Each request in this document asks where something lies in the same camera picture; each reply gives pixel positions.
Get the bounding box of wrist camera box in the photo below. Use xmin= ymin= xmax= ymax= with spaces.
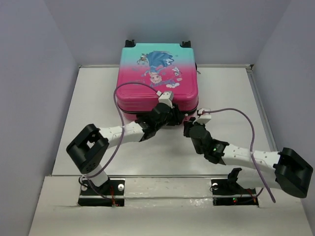
xmin=157 ymin=91 xmax=174 ymax=108
xmin=193 ymin=108 xmax=212 ymax=125

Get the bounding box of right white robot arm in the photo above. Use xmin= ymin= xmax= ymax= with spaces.
xmin=184 ymin=120 xmax=314 ymax=199

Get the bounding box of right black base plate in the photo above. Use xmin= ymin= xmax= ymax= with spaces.
xmin=209 ymin=179 xmax=259 ymax=206

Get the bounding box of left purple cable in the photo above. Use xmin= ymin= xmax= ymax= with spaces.
xmin=85 ymin=82 xmax=163 ymax=204

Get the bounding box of pink and teal suitcase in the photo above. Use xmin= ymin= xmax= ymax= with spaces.
xmin=116 ymin=40 xmax=199 ymax=120

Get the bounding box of purple cable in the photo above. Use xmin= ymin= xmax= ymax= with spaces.
xmin=85 ymin=82 xmax=163 ymax=204
xmin=199 ymin=108 xmax=276 ymax=204

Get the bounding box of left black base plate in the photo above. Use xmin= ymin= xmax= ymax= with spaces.
xmin=77 ymin=177 xmax=125 ymax=207

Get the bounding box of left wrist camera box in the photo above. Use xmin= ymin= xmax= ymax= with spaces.
xmin=157 ymin=91 xmax=174 ymax=108

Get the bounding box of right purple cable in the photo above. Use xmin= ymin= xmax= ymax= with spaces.
xmin=199 ymin=108 xmax=276 ymax=204

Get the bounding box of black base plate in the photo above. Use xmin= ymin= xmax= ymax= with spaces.
xmin=209 ymin=179 xmax=259 ymax=206
xmin=77 ymin=177 xmax=125 ymax=207

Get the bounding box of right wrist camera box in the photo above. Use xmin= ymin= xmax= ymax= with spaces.
xmin=193 ymin=108 xmax=212 ymax=125

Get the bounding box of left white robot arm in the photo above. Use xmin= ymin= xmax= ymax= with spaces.
xmin=66 ymin=103 xmax=185 ymax=195

